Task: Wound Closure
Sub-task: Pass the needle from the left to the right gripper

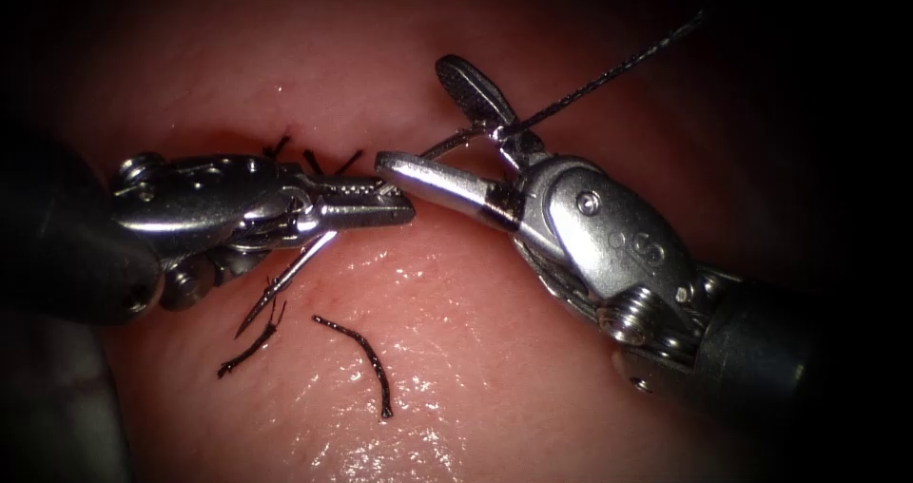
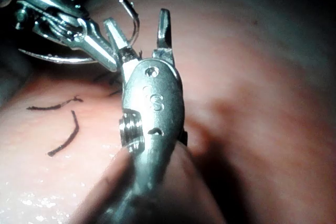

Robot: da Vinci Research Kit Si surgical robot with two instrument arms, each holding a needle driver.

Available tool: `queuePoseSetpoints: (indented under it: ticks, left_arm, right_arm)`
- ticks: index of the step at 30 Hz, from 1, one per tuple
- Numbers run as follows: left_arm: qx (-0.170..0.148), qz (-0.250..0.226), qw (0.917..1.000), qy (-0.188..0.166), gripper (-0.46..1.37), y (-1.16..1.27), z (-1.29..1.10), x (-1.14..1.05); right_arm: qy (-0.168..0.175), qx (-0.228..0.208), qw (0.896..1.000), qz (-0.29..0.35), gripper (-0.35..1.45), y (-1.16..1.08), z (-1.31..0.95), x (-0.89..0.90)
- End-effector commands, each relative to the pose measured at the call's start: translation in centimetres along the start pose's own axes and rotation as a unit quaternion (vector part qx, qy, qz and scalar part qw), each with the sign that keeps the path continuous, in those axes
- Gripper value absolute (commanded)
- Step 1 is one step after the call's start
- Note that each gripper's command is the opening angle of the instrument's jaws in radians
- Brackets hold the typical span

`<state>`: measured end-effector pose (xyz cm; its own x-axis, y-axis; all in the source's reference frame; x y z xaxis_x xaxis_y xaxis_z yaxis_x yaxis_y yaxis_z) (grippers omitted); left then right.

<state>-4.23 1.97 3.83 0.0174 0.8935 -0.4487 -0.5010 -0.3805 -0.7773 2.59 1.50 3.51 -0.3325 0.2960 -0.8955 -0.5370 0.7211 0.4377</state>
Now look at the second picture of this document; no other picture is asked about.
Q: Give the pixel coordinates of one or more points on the left arm needle driver jaw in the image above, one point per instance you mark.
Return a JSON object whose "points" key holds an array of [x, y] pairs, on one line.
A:
{"points": [[98, 35], [99, 54]]}

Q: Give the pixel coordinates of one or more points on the tissue pad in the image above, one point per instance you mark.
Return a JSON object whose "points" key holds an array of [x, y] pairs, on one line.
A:
{"points": [[262, 77]]}

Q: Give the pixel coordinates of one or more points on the short black thread piece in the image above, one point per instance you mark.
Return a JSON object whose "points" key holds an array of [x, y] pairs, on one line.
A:
{"points": [[74, 129], [52, 107]]}

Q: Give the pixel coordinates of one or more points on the black stitching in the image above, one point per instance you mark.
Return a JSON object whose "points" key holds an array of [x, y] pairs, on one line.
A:
{"points": [[101, 77]]}

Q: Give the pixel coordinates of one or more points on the dark right arm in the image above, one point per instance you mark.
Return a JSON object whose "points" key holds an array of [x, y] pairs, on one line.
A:
{"points": [[157, 195]]}

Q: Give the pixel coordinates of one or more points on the curved steel needle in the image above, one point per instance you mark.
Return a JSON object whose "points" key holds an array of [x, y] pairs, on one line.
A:
{"points": [[65, 60]]}

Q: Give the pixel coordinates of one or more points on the right arm needle driver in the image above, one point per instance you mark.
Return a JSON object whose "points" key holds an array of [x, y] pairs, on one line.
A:
{"points": [[157, 95]]}

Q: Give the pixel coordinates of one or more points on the left arm needle driver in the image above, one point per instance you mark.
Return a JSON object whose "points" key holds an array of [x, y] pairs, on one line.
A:
{"points": [[50, 6]]}

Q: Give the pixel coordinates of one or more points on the right arm needle driver jaw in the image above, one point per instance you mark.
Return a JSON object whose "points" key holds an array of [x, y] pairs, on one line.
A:
{"points": [[164, 30], [115, 33]]}

